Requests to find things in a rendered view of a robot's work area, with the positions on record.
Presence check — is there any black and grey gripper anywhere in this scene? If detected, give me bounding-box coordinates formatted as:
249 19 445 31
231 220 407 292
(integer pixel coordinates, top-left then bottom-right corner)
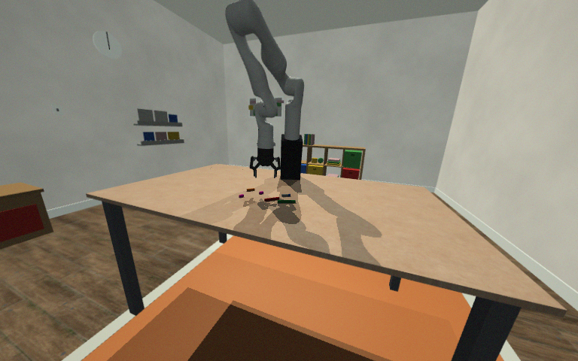
250 148 281 178

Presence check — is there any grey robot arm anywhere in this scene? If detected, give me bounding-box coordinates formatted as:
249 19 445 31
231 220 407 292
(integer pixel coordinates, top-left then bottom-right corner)
225 0 304 149

